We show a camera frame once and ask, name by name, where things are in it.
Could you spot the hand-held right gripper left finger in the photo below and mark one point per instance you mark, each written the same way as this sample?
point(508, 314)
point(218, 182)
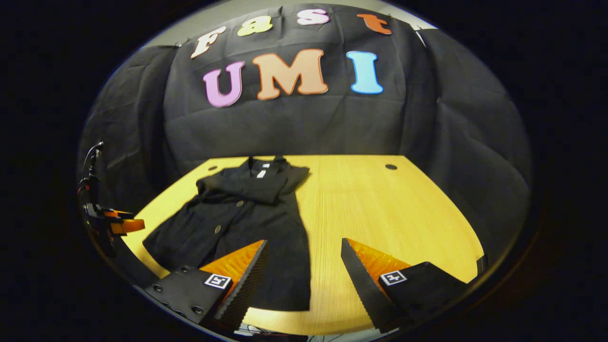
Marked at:
point(247, 285)

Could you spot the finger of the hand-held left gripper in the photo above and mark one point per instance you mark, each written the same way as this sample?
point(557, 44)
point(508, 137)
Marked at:
point(130, 226)
point(118, 214)

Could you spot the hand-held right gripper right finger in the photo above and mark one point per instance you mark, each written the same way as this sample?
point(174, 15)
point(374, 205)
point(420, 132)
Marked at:
point(363, 285)

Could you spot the black backdrop cloth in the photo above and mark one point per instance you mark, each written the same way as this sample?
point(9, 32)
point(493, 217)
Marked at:
point(308, 128)

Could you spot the black buttoned garment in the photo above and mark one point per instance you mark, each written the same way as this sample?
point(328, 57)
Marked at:
point(256, 223)

